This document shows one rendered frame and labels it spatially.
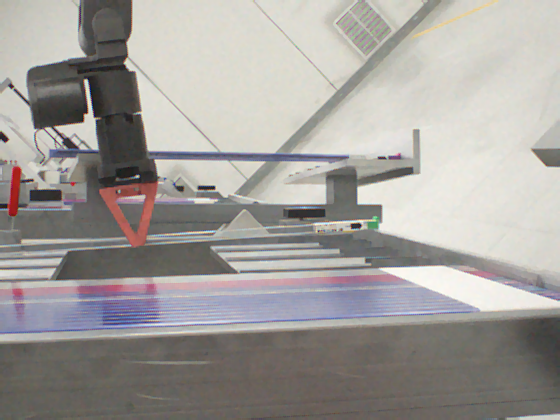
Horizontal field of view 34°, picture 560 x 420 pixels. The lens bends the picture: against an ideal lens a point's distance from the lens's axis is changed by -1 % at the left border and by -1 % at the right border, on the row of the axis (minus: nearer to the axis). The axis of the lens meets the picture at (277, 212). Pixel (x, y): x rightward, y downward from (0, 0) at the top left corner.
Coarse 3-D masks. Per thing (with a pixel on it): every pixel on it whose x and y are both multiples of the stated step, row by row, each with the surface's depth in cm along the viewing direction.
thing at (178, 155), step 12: (60, 156) 126; (72, 156) 126; (156, 156) 129; (168, 156) 129; (180, 156) 130; (192, 156) 130; (204, 156) 130; (216, 156) 131; (228, 156) 131; (240, 156) 132; (252, 156) 132; (264, 156) 133; (276, 156) 133; (288, 156) 133; (300, 156) 134; (312, 156) 134; (324, 156) 135; (336, 156) 135; (348, 156) 136; (396, 156) 138
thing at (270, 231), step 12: (240, 228) 113; (252, 228) 112; (264, 228) 112; (276, 228) 112; (288, 228) 113; (300, 228) 113; (312, 228) 113; (372, 228) 115; (84, 240) 109; (96, 240) 109; (108, 240) 109; (120, 240) 109; (156, 240) 110; (168, 240) 110; (180, 240) 111; (192, 240) 111; (204, 240) 111; (216, 240) 111; (0, 252) 107; (12, 252) 107; (24, 252) 108; (36, 252) 108
